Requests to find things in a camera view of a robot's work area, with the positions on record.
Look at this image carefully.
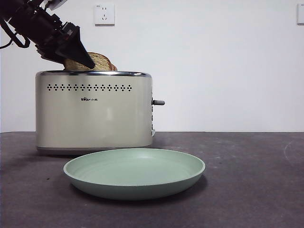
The white wall power socket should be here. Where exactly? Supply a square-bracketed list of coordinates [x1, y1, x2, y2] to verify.
[94, 4, 116, 27]

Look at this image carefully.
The white wall switch plate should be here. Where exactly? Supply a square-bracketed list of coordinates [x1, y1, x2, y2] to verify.
[296, 3, 304, 25]

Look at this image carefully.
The pale green round plate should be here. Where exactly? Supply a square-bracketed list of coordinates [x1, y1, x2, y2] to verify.
[63, 148, 206, 201]

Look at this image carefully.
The cream toaster with steel top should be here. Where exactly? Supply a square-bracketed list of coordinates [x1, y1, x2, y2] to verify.
[35, 70, 156, 156]

